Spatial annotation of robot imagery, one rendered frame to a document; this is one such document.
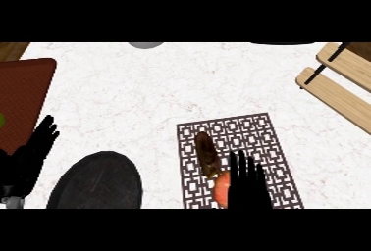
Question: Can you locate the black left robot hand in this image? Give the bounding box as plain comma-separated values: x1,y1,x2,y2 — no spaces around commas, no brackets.
0,114,61,199

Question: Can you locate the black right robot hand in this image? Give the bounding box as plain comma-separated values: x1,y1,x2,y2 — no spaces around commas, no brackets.
227,150,274,210

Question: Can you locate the brown patterned placemat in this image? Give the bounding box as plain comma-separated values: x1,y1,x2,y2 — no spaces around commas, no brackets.
177,112,307,210

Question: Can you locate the black round plate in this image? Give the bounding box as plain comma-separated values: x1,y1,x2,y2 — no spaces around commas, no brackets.
45,150,146,210

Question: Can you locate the red-brown cutting board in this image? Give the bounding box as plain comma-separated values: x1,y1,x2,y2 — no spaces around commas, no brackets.
0,57,58,157

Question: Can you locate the grey round object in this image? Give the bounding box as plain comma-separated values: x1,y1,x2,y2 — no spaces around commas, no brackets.
128,42,166,50

